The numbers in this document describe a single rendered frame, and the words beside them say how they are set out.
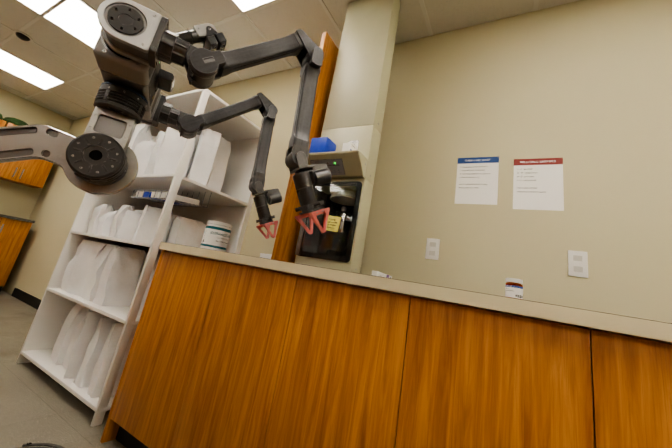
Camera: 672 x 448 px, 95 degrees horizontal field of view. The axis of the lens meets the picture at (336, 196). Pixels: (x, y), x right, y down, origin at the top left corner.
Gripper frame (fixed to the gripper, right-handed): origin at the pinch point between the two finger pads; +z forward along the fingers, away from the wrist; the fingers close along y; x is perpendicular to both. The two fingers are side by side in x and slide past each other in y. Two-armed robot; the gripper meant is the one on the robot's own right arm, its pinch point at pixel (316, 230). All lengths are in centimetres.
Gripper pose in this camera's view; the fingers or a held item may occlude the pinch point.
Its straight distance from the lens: 102.8
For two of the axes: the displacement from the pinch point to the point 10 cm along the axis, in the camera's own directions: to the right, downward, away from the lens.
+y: -4.9, 1.5, 8.6
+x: -8.3, 2.3, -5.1
